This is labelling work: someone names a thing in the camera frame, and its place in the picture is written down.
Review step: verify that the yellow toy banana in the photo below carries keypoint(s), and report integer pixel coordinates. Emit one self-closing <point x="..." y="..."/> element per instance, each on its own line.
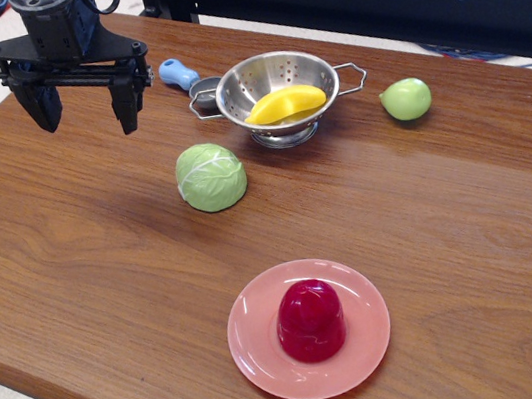
<point x="283" y="103"/>

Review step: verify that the red toy cabbage half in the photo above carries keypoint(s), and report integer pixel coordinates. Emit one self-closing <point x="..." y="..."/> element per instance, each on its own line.
<point x="311" y="325"/>

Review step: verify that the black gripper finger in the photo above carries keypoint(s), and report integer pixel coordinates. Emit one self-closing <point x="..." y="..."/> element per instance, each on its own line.
<point x="40" y="99"/>
<point x="127" y="98"/>

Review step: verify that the pink plastic plate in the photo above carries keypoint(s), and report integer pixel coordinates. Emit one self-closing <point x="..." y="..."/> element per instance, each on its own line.
<point x="256" y="349"/>

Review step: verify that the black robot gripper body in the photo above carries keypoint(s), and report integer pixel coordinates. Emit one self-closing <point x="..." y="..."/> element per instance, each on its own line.
<point x="66" y="43"/>

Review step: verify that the steel colander with handles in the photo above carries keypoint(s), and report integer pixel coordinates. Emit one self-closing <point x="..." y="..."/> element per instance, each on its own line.
<point x="248" y="81"/>

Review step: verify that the green toy apple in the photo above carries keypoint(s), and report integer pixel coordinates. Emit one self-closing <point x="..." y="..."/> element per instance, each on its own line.
<point x="407" y="99"/>

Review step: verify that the blue handled measuring scoop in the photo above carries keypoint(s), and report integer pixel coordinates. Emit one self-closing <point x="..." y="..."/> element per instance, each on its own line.
<point x="182" y="79"/>

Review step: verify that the green toy cabbage half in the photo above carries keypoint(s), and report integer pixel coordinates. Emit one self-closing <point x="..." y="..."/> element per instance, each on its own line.
<point x="210" y="178"/>

